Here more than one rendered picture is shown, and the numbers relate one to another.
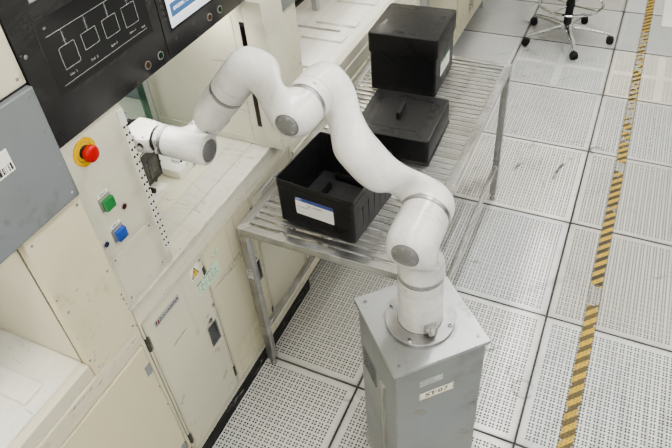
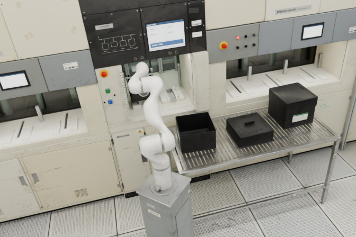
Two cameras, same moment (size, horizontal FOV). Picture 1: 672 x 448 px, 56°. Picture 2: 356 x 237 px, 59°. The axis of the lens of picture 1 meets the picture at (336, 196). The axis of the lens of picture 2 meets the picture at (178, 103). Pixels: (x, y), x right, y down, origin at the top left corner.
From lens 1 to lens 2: 1.54 m
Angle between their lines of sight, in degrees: 42
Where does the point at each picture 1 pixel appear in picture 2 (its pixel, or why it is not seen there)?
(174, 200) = not seen: hidden behind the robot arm
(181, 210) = not seen: hidden behind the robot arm
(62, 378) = (81, 130)
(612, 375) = not seen: outside the picture
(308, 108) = (133, 85)
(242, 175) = (176, 112)
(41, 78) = (94, 49)
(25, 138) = (83, 61)
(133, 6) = (133, 40)
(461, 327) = (169, 196)
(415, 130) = (243, 131)
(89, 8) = (116, 36)
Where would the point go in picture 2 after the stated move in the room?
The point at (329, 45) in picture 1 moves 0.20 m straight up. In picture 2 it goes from (266, 88) to (267, 69)
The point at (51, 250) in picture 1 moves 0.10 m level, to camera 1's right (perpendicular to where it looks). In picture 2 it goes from (84, 93) to (90, 98)
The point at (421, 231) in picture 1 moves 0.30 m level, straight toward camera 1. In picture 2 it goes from (144, 142) to (98, 161)
